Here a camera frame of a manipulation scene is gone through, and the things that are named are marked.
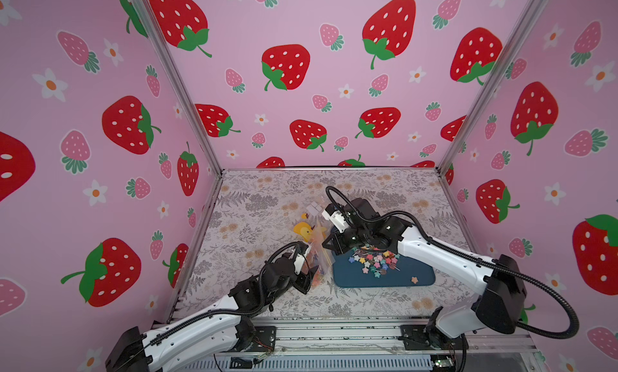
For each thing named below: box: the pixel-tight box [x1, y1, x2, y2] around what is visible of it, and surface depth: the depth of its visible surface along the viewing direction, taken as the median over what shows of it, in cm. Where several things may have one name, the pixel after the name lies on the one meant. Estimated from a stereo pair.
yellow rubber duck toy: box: [292, 221, 313, 243], surface depth 98 cm
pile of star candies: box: [348, 243, 401, 279], surface depth 90 cm
